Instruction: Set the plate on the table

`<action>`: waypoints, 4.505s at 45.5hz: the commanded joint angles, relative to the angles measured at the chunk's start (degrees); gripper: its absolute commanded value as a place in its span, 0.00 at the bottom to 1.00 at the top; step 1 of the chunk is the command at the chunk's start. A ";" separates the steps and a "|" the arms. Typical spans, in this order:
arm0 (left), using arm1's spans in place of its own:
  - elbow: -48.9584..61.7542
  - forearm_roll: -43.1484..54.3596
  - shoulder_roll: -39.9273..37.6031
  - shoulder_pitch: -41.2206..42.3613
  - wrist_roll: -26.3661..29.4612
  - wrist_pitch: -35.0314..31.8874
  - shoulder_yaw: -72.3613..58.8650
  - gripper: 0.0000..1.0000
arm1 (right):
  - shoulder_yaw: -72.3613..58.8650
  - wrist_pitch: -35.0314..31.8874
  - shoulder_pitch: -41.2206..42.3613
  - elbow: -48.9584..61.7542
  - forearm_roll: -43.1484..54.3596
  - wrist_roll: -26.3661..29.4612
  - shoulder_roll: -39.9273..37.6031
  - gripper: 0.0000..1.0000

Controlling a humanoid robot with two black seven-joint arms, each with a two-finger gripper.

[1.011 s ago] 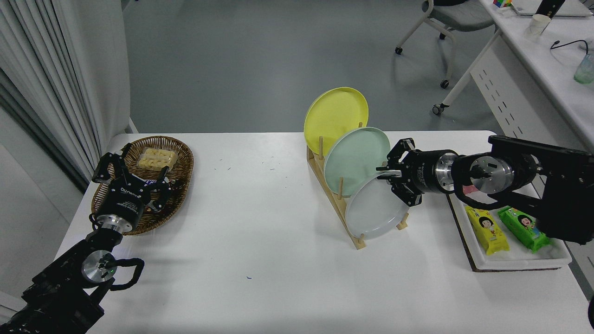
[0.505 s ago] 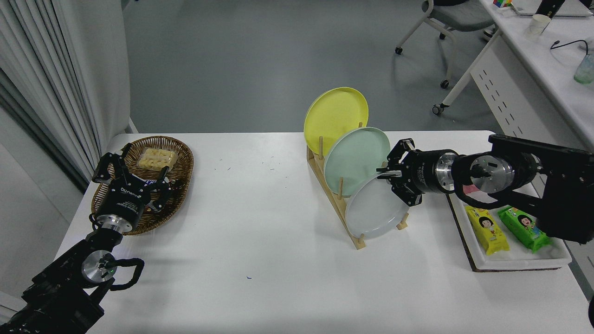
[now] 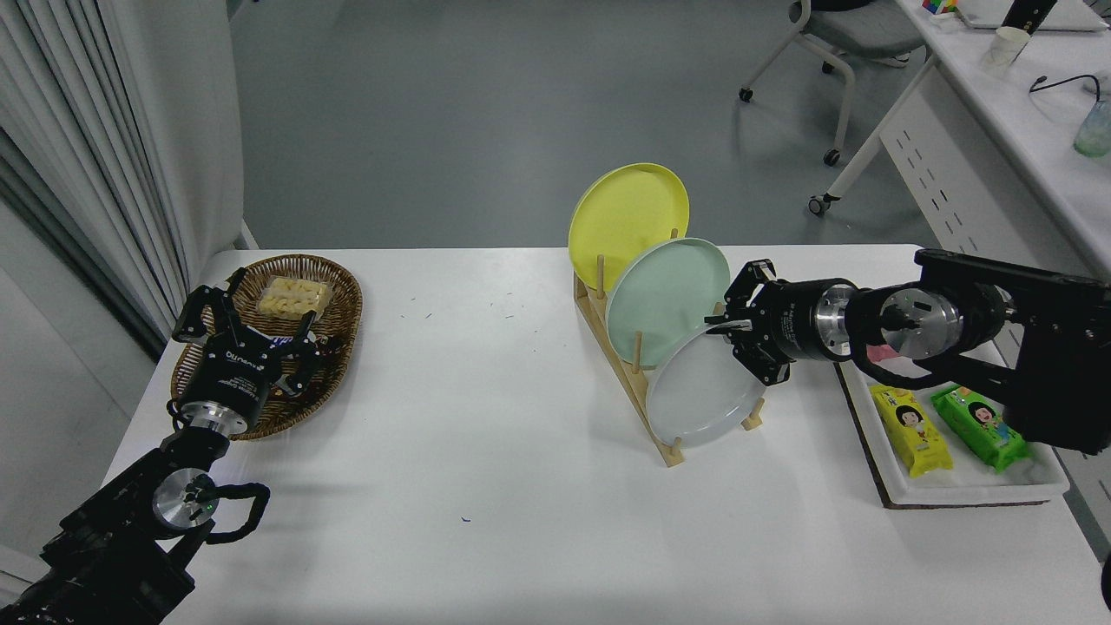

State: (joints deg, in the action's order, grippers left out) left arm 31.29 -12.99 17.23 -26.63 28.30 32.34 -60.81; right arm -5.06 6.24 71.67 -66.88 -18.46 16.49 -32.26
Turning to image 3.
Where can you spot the grey office chair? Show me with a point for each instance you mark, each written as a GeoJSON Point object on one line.
{"type": "Point", "coordinates": [859, 30]}

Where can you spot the yellow snack packet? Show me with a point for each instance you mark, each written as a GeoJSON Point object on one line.
{"type": "Point", "coordinates": [911, 430]}

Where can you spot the grey plate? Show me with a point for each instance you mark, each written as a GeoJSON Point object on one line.
{"type": "Point", "coordinates": [694, 395]}

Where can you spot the white paper cup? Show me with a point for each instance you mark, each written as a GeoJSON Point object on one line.
{"type": "Point", "coordinates": [1007, 48]}

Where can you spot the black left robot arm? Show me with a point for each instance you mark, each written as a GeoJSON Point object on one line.
{"type": "Point", "coordinates": [104, 555]}

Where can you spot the white tray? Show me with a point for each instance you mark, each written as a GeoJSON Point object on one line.
{"type": "Point", "coordinates": [955, 490]}

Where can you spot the dark snack packet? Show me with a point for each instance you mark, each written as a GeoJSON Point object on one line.
{"type": "Point", "coordinates": [276, 333]}

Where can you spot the white desk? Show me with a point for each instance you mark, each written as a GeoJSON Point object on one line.
{"type": "Point", "coordinates": [1033, 130]}

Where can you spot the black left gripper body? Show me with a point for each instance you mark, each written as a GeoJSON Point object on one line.
{"type": "Point", "coordinates": [230, 373]}

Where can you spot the clear pack of yellow biscuits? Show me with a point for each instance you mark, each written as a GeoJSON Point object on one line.
{"type": "Point", "coordinates": [293, 297]}

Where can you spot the wooden plate rack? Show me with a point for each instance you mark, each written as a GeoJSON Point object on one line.
{"type": "Point", "coordinates": [673, 456]}

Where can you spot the white laptop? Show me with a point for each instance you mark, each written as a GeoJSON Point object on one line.
{"type": "Point", "coordinates": [1076, 17]}

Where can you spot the translucent green cup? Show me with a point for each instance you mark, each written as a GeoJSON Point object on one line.
{"type": "Point", "coordinates": [1094, 130]}

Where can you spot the mint green plate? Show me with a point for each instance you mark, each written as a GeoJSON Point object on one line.
{"type": "Point", "coordinates": [668, 291]}

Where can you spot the pink snack packet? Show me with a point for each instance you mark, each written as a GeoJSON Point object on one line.
{"type": "Point", "coordinates": [881, 354]}

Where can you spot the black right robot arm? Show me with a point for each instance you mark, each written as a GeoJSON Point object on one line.
{"type": "Point", "coordinates": [1059, 347]}

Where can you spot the brown wicker basket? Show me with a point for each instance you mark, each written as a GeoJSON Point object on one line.
{"type": "Point", "coordinates": [338, 304]}

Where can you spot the green snack packet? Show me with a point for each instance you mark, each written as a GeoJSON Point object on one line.
{"type": "Point", "coordinates": [981, 425]}

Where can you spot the pale curtain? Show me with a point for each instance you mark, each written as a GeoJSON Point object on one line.
{"type": "Point", "coordinates": [95, 130]}

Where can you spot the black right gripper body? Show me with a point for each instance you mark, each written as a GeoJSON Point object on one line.
{"type": "Point", "coordinates": [790, 321]}

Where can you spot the yellow plate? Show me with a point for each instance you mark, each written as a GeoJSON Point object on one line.
{"type": "Point", "coordinates": [625, 217]}

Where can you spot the colourful puzzle cube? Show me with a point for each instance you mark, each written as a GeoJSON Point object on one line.
{"type": "Point", "coordinates": [939, 5]}

